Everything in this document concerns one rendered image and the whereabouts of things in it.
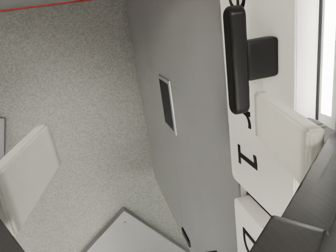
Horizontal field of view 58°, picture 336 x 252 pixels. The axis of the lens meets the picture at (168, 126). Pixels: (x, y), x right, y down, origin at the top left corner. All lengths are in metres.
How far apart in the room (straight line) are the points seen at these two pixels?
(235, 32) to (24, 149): 0.14
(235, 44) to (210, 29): 0.17
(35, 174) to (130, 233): 1.18
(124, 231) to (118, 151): 0.34
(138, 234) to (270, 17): 1.20
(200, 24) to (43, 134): 0.27
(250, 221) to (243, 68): 0.19
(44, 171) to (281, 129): 0.13
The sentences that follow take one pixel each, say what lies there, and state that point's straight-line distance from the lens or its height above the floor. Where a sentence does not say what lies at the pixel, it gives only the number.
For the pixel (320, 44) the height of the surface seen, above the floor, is 0.93.
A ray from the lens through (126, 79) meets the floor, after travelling 1.12.
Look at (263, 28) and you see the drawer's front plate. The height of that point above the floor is 0.89.
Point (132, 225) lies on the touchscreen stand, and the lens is 1.33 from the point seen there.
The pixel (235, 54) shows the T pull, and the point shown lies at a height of 0.91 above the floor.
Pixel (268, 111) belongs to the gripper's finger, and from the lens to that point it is 0.18.
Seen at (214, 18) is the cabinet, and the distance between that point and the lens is 0.37.
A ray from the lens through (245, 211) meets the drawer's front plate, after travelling 0.35.
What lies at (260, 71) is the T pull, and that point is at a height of 0.91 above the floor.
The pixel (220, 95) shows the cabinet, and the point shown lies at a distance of 0.38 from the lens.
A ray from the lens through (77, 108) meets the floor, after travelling 1.13.
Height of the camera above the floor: 1.10
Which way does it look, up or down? 67 degrees down
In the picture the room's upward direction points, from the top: 139 degrees clockwise
